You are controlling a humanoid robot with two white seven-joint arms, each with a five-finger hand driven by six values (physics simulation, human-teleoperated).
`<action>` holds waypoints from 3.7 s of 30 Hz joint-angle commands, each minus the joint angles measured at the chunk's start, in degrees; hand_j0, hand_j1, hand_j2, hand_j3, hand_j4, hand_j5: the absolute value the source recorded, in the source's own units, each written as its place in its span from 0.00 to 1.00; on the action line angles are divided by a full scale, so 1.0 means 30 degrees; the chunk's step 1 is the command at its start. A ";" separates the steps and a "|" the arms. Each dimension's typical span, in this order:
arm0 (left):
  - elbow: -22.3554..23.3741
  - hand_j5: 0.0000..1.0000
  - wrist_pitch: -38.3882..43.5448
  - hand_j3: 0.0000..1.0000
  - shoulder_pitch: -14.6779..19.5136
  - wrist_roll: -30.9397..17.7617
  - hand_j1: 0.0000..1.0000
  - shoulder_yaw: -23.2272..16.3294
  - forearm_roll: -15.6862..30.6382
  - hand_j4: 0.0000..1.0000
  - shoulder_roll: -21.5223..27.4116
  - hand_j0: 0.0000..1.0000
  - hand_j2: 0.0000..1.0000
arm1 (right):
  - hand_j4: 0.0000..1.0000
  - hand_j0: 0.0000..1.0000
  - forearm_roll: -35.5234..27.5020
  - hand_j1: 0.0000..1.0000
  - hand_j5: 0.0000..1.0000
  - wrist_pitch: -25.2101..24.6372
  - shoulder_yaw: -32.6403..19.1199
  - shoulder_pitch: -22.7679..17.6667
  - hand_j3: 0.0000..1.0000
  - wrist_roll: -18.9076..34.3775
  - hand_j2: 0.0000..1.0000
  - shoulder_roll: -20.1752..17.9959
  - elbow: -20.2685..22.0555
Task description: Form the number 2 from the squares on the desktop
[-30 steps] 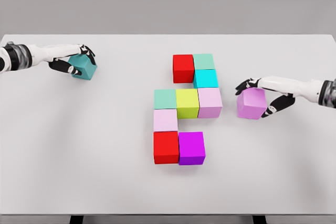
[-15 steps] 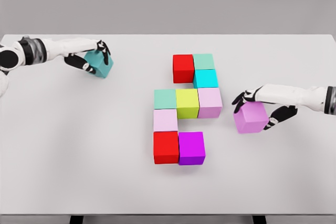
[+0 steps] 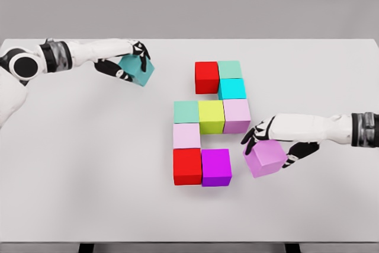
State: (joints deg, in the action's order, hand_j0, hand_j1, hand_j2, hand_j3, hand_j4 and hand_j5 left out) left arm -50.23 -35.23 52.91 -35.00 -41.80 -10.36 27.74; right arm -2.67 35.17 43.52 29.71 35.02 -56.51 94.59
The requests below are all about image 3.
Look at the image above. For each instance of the cyan cube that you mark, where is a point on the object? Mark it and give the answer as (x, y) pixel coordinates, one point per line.
(233, 88)

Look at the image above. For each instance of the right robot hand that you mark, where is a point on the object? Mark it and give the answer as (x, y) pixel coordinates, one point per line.
(276, 130)

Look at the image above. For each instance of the teal cube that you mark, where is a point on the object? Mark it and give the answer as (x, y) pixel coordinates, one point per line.
(137, 70)

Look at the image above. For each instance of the mint green cube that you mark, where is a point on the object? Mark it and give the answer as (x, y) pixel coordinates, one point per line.
(229, 69)
(186, 111)

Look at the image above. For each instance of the yellow-green cube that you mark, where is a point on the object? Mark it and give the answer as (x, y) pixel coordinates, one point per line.
(210, 116)

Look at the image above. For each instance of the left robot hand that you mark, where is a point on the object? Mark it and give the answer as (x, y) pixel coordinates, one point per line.
(120, 48)

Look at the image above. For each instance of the red cube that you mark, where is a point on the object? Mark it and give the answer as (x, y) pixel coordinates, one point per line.
(206, 76)
(187, 166)

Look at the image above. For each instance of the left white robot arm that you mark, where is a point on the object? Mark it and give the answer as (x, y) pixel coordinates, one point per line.
(44, 60)

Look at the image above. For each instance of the violet cube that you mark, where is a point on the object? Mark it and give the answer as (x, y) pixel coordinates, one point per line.
(265, 158)

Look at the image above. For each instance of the magenta purple cube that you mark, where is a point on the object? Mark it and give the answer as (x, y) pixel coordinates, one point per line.
(216, 167)

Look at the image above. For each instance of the pale pink cube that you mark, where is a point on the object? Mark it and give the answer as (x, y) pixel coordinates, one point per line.
(237, 115)
(186, 135)

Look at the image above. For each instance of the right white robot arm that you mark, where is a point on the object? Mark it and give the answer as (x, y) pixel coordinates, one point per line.
(340, 128)

